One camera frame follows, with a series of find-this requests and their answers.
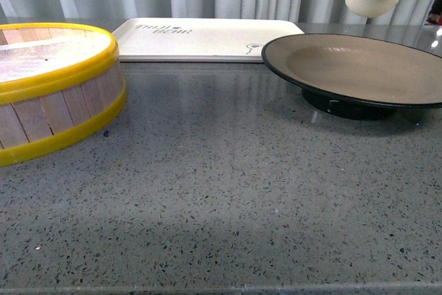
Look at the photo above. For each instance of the beige plate with black rim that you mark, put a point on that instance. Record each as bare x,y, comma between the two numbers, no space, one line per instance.
356,77

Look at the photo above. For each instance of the white rectangular tray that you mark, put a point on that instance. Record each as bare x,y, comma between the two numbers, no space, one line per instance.
198,40

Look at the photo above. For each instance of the white steamer liner cloth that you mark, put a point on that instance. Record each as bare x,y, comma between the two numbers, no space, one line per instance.
31,58

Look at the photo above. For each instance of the bamboo steamer with yellow bands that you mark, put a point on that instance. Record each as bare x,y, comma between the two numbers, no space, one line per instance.
51,111

